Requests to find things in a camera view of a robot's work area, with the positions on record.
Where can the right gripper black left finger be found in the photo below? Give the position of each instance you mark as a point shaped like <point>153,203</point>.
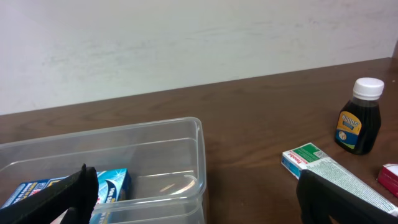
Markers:
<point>75,197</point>

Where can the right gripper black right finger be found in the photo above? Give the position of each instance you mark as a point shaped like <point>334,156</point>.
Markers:
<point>321,202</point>

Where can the blue KoolFever box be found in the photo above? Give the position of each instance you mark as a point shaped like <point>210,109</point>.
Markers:
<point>114,186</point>

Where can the white green medicine box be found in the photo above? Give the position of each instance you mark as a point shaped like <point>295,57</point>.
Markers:
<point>314,159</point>

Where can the red Panadol box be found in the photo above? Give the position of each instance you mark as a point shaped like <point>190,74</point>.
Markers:
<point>388,178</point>

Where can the clear plastic container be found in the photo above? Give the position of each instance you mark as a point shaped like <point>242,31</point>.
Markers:
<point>165,160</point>

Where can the dark syrup bottle white cap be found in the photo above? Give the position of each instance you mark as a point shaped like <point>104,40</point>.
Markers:
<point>359,120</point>

